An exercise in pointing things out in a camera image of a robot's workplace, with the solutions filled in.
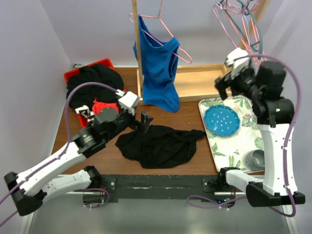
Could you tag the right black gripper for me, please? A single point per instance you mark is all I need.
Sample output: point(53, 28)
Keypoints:
point(222, 82)

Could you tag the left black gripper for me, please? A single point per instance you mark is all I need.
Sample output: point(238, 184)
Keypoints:
point(145, 119)

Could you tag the black tank top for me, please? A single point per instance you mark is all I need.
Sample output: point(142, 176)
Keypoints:
point(159, 147)

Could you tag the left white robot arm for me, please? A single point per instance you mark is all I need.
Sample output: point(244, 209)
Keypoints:
point(32, 188)

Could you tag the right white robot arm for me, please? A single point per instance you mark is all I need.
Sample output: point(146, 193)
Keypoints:
point(275, 117)

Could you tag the blue tank top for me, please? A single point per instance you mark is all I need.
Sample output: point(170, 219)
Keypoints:
point(159, 66)

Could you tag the grey plastic hanger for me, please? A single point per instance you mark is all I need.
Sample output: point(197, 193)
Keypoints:
point(260, 48)

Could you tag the wooden clothes rack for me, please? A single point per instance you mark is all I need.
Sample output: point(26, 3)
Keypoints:
point(196, 82)

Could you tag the blue dotted plate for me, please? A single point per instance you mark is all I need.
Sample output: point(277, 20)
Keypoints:
point(221, 120)

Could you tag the red garment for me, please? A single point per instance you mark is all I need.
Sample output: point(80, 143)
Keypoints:
point(98, 106)

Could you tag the floral serving tray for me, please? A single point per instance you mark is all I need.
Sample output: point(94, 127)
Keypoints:
point(231, 151)

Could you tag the black white striped garment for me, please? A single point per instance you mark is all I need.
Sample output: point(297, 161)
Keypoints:
point(85, 111)

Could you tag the grey cup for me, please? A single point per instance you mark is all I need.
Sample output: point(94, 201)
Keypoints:
point(255, 160)

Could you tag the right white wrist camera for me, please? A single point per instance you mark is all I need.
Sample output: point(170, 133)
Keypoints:
point(237, 60)

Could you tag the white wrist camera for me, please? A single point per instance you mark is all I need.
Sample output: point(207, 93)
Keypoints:
point(237, 60)
point(128, 101)

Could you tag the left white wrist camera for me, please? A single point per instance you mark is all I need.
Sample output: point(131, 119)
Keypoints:
point(128, 101)

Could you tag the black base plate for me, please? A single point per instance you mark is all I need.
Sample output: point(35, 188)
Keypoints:
point(164, 187)

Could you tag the blue wire hanger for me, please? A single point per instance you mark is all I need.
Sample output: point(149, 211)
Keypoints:
point(242, 19)

